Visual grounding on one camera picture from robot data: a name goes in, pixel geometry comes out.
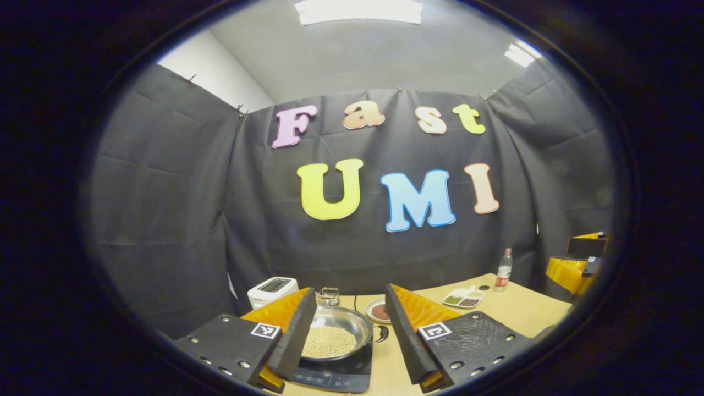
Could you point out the white divided bean dish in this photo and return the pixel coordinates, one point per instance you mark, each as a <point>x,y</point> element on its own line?
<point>463,298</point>

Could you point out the black induction cooktop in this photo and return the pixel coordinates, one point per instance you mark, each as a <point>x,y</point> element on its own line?
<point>335,374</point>

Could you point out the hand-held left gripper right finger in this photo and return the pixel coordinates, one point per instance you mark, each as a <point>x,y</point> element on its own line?
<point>410,341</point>

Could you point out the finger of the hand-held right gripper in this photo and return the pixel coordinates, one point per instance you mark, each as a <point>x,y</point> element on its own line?
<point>566,272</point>
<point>586,246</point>

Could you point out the stainless steel pot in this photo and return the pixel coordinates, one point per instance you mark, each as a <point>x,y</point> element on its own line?
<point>352,322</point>

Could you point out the clear water bottle red label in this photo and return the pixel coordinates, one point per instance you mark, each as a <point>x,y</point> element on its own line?
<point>502,275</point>

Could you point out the white toaster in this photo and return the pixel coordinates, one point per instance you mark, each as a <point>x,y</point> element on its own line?
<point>269,291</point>

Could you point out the black backdrop cloth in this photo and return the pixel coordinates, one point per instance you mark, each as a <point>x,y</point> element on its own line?
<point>165,192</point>

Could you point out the round white plate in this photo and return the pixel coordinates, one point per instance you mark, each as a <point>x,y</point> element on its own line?
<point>369,313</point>

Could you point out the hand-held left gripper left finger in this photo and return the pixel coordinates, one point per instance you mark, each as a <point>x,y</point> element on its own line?
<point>294,341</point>

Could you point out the large ceiling light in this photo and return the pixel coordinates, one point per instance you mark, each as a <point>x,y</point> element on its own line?
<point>357,11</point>

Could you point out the red meat pieces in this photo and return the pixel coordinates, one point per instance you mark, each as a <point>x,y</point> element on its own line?
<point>379,311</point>

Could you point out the pile of soybeans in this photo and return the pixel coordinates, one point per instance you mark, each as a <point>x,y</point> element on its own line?
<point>330,341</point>

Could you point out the small ceiling light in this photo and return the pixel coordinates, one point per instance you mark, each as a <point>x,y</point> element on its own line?
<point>520,55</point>

